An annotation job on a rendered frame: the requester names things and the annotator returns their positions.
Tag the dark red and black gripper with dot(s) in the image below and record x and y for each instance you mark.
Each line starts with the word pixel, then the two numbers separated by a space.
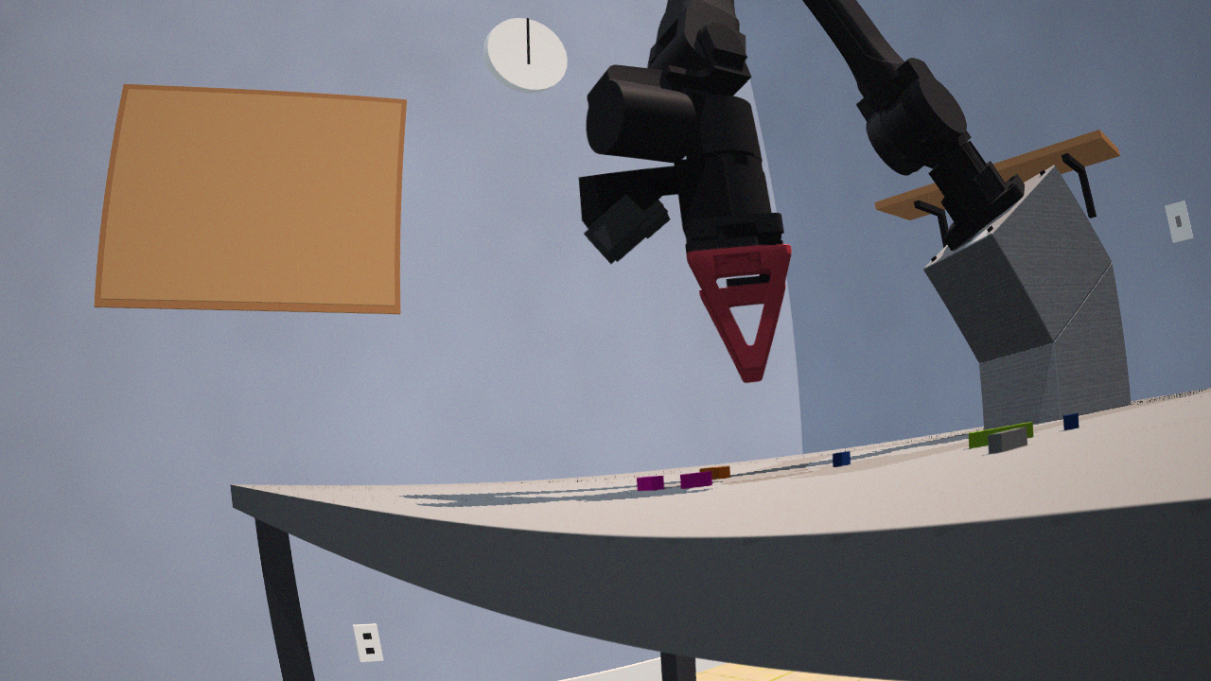
pixel 737 255

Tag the brown rectangular block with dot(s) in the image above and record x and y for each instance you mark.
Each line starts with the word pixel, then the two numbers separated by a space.
pixel 721 472

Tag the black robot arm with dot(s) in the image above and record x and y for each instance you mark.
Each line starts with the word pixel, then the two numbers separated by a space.
pixel 639 113

